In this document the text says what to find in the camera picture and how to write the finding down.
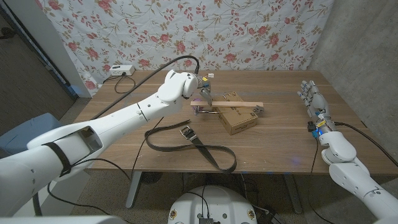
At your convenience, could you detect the dark brown leather belt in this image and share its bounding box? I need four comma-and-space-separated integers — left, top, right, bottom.
144, 119, 238, 174

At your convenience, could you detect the floral backdrop cloth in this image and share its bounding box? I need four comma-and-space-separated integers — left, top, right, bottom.
34, 0, 335, 99

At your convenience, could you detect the white power strip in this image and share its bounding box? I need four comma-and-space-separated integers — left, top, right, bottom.
109, 64, 136, 77

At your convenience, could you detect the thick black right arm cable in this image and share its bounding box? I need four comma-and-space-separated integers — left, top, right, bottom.
334, 121, 398, 167

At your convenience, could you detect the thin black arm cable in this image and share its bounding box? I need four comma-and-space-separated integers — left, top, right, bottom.
46, 116, 165, 223
307, 136, 330, 224

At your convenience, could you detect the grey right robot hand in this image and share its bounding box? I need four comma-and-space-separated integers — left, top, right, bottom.
297, 80, 338, 135

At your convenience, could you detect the thin black power cord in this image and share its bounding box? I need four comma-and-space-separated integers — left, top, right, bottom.
102, 73, 137, 95

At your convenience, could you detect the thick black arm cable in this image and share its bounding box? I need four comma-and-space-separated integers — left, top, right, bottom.
91, 55, 200, 121
334, 121, 398, 167

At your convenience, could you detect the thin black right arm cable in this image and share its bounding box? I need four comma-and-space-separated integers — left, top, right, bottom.
307, 136, 330, 224

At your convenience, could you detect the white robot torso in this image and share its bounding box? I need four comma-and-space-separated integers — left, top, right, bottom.
167, 185, 258, 224

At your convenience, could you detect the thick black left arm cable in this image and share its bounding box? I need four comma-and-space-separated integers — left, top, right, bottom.
91, 55, 200, 121

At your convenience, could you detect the wooden slat clip hanger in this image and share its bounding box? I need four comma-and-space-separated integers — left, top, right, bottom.
190, 100, 265, 114

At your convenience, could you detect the brown cardboard package box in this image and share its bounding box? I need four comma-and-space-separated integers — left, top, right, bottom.
212, 91, 259, 136

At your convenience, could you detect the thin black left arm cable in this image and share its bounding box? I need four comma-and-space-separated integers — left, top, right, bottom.
46, 116, 165, 223

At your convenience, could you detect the grey metal table leg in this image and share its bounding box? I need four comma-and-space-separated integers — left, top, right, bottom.
283, 174, 303, 215
126, 170, 144, 208

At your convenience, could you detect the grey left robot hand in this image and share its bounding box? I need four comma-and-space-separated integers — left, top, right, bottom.
197, 81, 214, 107

